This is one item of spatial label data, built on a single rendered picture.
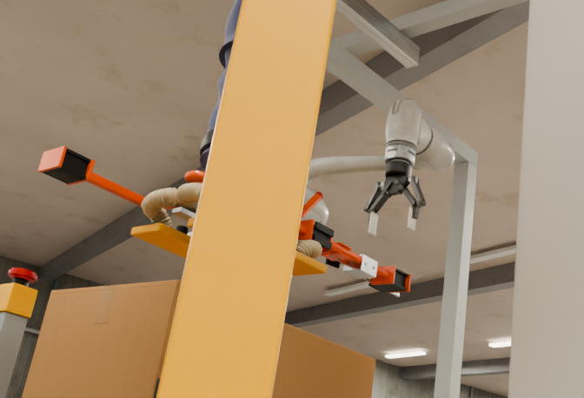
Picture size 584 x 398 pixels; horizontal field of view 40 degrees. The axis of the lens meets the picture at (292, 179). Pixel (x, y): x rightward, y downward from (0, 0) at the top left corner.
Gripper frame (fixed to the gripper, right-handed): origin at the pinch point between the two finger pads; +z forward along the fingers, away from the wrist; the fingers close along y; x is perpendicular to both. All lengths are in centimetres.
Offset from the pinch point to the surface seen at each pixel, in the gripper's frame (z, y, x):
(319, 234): 14.4, 5.2, -34.9
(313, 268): 27, 15, -46
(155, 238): 27, -8, -73
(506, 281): -235, -374, 737
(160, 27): -259, -355, 129
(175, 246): 27, -8, -67
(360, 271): 17.3, 2.8, -14.7
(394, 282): 16.3, 4.2, -1.1
